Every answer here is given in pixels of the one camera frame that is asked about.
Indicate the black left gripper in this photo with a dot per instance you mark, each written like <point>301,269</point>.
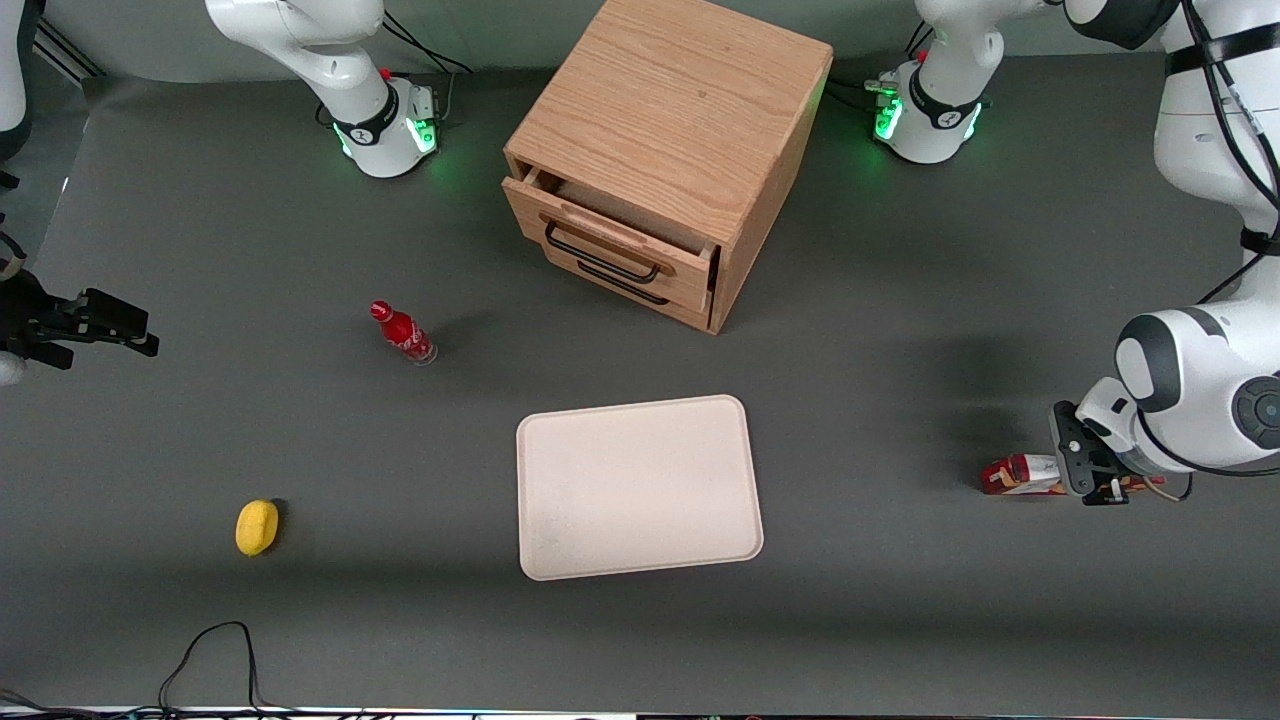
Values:
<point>1101,459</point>

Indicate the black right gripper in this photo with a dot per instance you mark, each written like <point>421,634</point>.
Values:
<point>28,318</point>

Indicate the red cookie box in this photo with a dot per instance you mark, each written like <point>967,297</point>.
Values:
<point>1015,475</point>

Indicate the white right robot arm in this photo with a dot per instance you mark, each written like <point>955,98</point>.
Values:
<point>350,70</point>

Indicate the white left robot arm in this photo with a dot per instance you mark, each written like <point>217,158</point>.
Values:
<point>1210,390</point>

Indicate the beige plastic tray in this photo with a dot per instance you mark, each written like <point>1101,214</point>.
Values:
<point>638,488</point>

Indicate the yellow lemon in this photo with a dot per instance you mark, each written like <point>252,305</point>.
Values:
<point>256,527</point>

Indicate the red cola bottle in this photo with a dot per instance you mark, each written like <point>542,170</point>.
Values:
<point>404,334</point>

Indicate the wooden drawer fully shut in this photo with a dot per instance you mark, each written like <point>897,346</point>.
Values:
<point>680,300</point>

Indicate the wooden drawer pulled ajar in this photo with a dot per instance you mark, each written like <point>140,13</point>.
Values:
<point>610,225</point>

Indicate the wooden drawer cabinet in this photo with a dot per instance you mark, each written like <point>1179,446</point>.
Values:
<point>680,110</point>

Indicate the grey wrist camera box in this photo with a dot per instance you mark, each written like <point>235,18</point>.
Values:
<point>1105,410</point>

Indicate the aluminium frame rail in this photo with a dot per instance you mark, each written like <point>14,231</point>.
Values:
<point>68,50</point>

